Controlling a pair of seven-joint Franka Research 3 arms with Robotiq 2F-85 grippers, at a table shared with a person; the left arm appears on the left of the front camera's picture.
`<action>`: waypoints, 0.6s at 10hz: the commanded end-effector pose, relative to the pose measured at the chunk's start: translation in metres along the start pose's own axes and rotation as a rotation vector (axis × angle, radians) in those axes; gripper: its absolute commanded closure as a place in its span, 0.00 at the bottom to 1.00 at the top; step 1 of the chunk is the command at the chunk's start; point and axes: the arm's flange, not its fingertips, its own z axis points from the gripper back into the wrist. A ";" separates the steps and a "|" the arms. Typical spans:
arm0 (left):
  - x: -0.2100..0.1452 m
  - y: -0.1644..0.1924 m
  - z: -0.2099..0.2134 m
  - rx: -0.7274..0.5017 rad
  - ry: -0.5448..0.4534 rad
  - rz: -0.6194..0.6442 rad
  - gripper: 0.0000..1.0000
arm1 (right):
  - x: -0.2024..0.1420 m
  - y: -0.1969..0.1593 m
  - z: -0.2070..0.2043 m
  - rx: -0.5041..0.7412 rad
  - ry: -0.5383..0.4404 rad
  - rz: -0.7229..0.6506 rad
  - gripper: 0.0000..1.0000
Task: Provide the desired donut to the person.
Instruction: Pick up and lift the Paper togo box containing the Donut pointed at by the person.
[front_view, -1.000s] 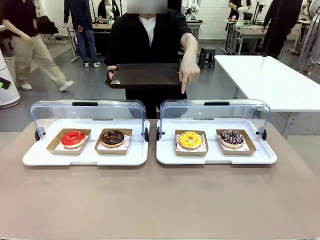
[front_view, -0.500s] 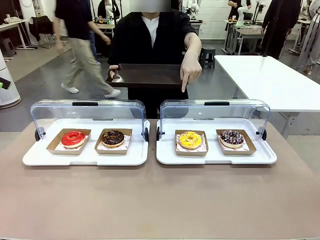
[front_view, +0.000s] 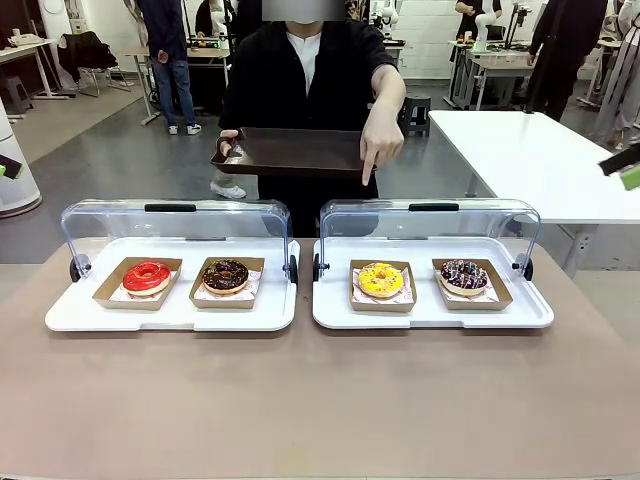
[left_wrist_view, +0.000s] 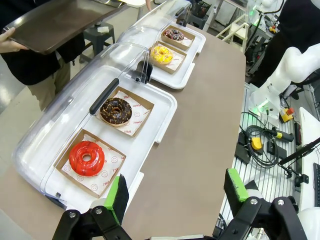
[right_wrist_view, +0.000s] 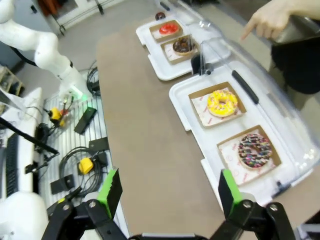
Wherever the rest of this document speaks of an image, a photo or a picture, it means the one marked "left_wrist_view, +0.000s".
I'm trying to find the black coiled cable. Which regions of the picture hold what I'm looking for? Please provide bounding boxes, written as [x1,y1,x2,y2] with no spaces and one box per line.
[239,111,281,171]

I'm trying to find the white side desk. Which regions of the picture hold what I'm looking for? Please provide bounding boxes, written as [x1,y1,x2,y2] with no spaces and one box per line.
[298,106,320,213]

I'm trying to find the red donut in box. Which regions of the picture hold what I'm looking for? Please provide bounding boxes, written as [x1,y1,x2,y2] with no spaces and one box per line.
[55,129,127,199]

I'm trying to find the yellow sprinkled donut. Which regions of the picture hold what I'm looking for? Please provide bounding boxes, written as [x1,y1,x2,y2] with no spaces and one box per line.
[149,45,174,66]

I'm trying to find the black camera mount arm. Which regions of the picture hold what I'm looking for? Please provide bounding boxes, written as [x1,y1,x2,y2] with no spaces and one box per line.
[278,139,320,188]

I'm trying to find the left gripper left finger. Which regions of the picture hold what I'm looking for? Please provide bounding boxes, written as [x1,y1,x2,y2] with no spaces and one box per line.
[51,173,133,240]

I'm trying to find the dark brown serving tray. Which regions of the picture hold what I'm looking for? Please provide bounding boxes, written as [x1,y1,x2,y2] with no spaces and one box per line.
[3,0,131,55]

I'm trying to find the grey slotted aluminium base plate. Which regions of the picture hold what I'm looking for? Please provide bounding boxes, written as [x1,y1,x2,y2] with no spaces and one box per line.
[218,82,320,226]

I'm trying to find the white plastic display tray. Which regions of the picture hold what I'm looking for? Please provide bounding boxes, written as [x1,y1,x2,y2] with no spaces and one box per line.
[147,23,207,90]
[47,65,178,212]

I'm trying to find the bystander in black clothes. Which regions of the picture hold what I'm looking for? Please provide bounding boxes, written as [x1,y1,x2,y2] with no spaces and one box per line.
[249,0,320,88]

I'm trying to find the black power strip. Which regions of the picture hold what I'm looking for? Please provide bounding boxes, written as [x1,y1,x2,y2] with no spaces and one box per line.
[293,121,301,146]

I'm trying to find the black yellow enabling handle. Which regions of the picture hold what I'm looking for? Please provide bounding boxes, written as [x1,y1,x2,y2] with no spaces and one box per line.
[271,126,295,144]

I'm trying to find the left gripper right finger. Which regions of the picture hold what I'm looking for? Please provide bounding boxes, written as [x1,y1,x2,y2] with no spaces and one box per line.
[217,168,300,240]

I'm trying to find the chocolate donut with nuts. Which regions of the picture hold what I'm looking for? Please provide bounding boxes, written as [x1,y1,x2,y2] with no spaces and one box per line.
[99,97,133,126]

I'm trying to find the red glazed donut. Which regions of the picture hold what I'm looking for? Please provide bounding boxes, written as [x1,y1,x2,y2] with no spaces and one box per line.
[68,140,105,176]

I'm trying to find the chocolate donut in box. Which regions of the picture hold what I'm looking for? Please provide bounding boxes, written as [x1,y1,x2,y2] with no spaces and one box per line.
[96,86,155,138]

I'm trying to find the person in black shirt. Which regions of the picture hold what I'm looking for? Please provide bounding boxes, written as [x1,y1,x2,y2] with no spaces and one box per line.
[0,0,87,112]

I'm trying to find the person's right hand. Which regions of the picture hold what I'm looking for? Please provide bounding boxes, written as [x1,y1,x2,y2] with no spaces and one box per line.
[0,26,30,54]

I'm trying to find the black keyboard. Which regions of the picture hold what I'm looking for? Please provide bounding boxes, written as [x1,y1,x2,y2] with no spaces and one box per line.
[312,161,320,201]

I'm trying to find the chocolate donut colourful sprinkles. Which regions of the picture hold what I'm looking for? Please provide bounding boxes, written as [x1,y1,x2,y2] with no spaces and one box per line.
[164,28,185,42]

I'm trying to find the clear dome lid black handle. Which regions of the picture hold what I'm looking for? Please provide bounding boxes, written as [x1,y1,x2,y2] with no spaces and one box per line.
[116,0,195,48]
[11,41,154,210]

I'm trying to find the white printed paper liner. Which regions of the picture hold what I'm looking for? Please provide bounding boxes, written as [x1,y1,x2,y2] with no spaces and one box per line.
[149,46,186,72]
[163,29,193,48]
[101,90,151,135]
[61,133,126,196]

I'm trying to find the yellow emergency stop box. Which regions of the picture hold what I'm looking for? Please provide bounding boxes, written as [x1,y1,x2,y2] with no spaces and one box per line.
[278,107,295,124]

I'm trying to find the flat black box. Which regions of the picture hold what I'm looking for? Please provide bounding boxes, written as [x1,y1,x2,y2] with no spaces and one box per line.
[266,141,287,160]
[236,131,248,146]
[234,144,252,165]

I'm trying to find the brown cardboard donut box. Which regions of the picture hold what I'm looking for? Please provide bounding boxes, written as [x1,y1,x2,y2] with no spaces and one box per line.
[160,24,196,52]
[148,40,188,75]

